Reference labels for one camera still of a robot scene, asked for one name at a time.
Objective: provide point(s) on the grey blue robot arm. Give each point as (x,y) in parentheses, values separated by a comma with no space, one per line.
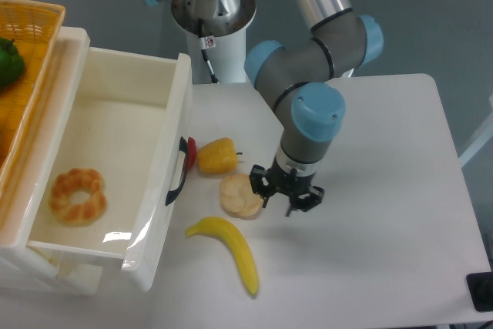
(293,83)

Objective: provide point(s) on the white drawer cabinet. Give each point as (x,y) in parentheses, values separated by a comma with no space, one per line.
(21,266)

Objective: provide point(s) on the round pale bread roll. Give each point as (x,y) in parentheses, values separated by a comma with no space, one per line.
(237,197)

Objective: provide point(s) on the orange woven basket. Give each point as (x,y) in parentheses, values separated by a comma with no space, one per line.
(34,26)

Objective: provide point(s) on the black device at edge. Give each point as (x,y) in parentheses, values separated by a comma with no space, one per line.
(480,289)

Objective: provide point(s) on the yellow bell pepper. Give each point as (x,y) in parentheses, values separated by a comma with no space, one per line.
(218,157)

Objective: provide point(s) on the braided ring bread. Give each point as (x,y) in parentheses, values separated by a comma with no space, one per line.
(77,197)

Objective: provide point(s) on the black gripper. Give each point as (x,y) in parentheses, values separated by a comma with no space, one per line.
(292,183)

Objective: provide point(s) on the white top drawer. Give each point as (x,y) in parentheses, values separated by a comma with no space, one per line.
(129,121)

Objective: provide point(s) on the yellow banana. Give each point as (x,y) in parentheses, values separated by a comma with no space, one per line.
(228,234)

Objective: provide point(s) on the red bell pepper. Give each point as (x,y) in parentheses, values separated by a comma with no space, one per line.
(192,151)

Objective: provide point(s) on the green bell pepper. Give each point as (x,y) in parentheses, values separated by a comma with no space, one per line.
(12,63)

